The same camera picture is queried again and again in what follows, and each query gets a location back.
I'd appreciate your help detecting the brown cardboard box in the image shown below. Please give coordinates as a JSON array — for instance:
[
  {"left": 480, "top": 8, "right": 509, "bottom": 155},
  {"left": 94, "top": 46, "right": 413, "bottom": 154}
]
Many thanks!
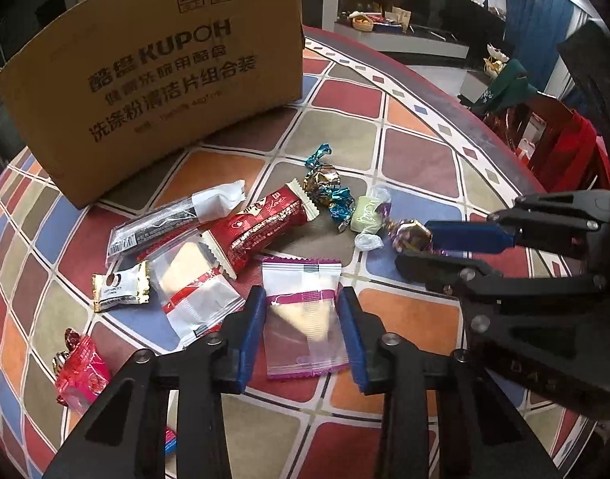
[{"left": 0, "top": 0, "right": 306, "bottom": 210}]

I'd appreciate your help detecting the colourful checked tablecloth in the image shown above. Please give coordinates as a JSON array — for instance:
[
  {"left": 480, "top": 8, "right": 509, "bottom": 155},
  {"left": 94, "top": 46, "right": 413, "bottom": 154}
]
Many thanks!
[{"left": 0, "top": 25, "right": 610, "bottom": 479}]

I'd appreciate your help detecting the red foil candy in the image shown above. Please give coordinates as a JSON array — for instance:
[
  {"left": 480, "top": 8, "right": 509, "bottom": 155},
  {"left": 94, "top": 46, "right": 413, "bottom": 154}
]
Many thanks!
[{"left": 53, "top": 328, "right": 112, "bottom": 415}]

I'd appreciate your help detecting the red snack bar packet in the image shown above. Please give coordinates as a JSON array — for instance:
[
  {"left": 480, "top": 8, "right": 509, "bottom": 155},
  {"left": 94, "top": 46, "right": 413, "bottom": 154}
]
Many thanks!
[{"left": 199, "top": 183, "right": 320, "bottom": 280}]

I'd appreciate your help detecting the white tv cabinet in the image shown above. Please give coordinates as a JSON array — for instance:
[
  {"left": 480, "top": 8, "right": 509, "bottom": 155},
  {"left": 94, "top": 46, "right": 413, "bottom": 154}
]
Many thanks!
[{"left": 335, "top": 19, "right": 472, "bottom": 71}]

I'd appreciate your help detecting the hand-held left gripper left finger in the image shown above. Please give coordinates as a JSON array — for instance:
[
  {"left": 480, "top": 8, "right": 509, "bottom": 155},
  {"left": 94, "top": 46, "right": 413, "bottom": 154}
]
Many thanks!
[{"left": 43, "top": 285, "right": 268, "bottom": 479}]

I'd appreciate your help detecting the pale green wrapped candy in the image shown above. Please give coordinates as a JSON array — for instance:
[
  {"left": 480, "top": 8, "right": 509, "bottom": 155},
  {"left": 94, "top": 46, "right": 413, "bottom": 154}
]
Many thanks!
[{"left": 349, "top": 184, "right": 393, "bottom": 251}]

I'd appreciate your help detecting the gold white snack packet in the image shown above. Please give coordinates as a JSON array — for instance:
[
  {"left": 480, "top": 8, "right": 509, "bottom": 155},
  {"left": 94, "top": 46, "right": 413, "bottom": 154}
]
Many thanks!
[{"left": 90, "top": 261, "right": 152, "bottom": 313}]

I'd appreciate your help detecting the dark green bag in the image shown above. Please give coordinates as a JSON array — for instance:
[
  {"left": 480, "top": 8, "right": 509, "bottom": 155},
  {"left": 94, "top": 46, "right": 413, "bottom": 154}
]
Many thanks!
[{"left": 472, "top": 59, "right": 537, "bottom": 121}]

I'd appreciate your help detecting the blue curtain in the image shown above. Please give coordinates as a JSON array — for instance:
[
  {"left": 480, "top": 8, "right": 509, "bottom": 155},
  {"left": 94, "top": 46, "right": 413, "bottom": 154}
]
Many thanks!
[{"left": 504, "top": 0, "right": 585, "bottom": 101}]

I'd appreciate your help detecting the black television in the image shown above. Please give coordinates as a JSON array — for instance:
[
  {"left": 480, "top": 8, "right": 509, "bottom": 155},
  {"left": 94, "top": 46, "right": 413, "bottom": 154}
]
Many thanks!
[{"left": 385, "top": 0, "right": 506, "bottom": 48}]

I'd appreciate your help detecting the clear purple-edged wafer packet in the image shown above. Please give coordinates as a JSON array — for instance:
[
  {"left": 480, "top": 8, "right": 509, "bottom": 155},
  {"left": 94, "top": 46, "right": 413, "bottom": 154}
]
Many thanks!
[{"left": 261, "top": 256, "right": 350, "bottom": 380}]

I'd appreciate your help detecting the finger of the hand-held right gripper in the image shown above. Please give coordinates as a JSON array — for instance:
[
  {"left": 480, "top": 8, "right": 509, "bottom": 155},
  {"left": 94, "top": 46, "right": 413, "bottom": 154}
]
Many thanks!
[
  {"left": 395, "top": 253, "right": 610, "bottom": 313},
  {"left": 426, "top": 188, "right": 610, "bottom": 261}
]

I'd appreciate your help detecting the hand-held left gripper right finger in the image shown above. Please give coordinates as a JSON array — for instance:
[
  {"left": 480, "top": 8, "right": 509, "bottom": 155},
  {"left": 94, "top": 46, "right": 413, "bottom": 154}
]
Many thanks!
[{"left": 336, "top": 285, "right": 562, "bottom": 479}]

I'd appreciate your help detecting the blue gold wrapped candy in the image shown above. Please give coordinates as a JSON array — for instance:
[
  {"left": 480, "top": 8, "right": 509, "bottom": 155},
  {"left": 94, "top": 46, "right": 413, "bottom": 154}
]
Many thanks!
[{"left": 304, "top": 143, "right": 356, "bottom": 234}]

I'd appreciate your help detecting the purple gold candy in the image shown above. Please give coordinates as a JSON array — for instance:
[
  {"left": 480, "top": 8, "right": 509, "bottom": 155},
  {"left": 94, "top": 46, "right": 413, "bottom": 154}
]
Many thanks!
[{"left": 387, "top": 218, "right": 432, "bottom": 255}]

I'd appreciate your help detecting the red wooden chair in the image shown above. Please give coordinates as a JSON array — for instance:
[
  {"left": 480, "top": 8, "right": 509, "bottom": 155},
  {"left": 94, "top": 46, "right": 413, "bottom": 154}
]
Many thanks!
[{"left": 527, "top": 95, "right": 610, "bottom": 195}]

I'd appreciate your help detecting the clear red-striped wafer packet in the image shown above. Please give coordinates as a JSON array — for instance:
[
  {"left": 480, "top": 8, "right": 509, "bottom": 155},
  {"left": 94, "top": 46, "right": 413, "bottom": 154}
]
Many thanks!
[{"left": 146, "top": 237, "right": 246, "bottom": 350}]

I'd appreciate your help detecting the black white-ended snack packet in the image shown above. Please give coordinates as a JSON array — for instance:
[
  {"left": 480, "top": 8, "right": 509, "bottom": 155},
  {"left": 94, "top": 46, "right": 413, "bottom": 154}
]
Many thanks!
[{"left": 110, "top": 180, "right": 247, "bottom": 259}]

